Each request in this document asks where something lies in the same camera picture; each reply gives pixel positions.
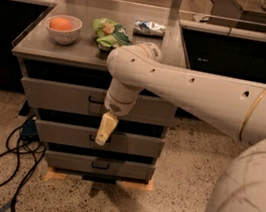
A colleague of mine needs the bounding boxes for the orange fruit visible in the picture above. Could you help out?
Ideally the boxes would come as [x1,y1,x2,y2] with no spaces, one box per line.
[49,17,73,32]

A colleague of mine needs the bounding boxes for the silver blue snack bag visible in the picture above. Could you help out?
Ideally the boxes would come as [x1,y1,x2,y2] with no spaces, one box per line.
[133,20,166,38]

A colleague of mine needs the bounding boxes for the white bowl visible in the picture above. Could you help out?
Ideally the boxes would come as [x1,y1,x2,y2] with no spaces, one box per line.
[44,14,83,45]

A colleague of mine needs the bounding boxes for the blue power box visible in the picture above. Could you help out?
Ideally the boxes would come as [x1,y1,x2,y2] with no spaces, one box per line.
[20,118,38,139]

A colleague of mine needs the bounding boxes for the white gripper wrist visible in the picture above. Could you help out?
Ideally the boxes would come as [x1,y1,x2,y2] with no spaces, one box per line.
[95,79,142,146]

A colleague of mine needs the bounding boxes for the green chip bag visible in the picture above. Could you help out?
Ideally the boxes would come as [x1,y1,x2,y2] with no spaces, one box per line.
[91,17,131,52]

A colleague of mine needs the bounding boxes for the grey top drawer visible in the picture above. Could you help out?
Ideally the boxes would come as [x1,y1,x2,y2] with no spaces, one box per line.
[21,77,176,127]

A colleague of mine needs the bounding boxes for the grey middle drawer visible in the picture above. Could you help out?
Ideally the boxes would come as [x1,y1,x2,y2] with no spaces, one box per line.
[36,120,164,158]

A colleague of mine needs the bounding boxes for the grey drawer cabinet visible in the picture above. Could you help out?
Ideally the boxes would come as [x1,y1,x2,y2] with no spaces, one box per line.
[12,0,187,183]

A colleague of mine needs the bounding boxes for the grey drawer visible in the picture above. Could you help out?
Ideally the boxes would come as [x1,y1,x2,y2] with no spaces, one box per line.
[36,120,164,158]
[21,77,176,127]
[45,151,155,181]

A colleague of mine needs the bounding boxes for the black floor cable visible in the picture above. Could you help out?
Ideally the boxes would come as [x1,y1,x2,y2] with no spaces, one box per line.
[0,121,50,212]

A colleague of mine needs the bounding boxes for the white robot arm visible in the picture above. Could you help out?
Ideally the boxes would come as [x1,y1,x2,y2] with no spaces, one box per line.
[96,43,266,212]

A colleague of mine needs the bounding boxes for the grey bottom drawer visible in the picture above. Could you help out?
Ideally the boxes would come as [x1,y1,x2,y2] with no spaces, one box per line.
[45,151,155,181]

